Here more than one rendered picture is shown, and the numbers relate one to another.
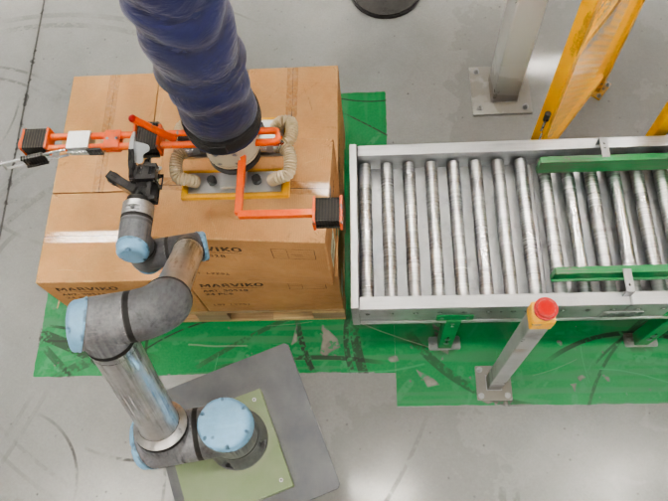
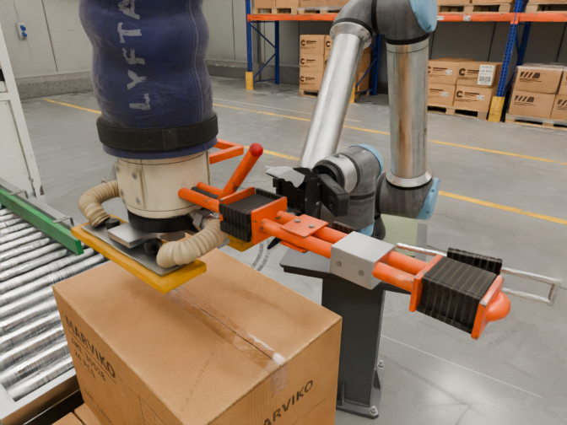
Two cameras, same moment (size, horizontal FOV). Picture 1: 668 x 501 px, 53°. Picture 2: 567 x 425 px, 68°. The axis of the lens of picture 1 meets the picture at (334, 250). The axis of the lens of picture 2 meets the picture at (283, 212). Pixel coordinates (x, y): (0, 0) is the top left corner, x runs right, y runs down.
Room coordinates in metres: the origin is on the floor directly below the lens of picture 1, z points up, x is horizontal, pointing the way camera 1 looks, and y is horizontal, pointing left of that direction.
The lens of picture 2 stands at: (1.75, 0.88, 1.55)
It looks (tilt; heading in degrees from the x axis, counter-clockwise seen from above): 25 degrees down; 211
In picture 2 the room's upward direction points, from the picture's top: straight up
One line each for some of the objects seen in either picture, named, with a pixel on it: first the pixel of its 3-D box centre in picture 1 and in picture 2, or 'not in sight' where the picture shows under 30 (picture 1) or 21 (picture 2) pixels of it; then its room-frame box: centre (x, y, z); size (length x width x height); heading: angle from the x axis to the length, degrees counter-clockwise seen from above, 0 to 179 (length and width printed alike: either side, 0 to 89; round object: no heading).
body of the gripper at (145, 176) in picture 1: (143, 185); (305, 187); (1.05, 0.52, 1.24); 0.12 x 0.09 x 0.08; 170
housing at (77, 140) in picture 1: (81, 142); (362, 259); (1.24, 0.71, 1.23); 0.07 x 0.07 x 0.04; 80
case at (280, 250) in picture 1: (252, 213); (196, 363); (1.16, 0.27, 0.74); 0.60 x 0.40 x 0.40; 77
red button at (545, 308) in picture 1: (545, 309); not in sight; (0.53, -0.58, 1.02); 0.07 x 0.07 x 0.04
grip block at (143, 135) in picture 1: (148, 139); (253, 213); (1.21, 0.50, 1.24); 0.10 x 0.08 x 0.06; 170
